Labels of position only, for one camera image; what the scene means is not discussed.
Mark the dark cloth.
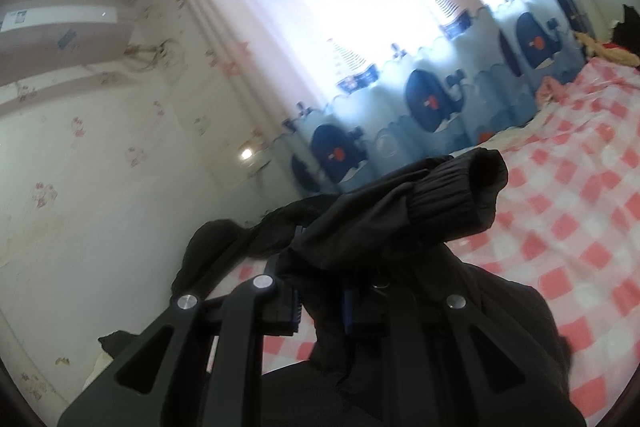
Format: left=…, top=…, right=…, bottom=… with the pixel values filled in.
left=607, top=3, right=640, bottom=58

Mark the pink crumpled cloth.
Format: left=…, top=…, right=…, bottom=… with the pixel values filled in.
left=534, top=75, right=569, bottom=106

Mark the black puffer jacket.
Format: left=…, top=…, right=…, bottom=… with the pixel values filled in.
left=97, top=147, right=576, bottom=427

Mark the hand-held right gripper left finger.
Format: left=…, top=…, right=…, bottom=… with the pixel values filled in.
left=56, top=256, right=304, bottom=427

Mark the whale print curtain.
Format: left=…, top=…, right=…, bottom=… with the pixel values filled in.
left=162, top=0, right=603, bottom=198

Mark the white air conditioner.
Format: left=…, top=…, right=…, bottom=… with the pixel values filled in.
left=0, top=0, right=137, bottom=86

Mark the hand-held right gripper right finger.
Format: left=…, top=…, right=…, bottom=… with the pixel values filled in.
left=341, top=281, right=589, bottom=427

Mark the beige plush toy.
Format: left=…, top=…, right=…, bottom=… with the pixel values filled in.
left=572, top=31, right=640, bottom=68

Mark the pink checkered bed sheet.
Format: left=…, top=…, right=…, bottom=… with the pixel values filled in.
left=205, top=54, right=640, bottom=427

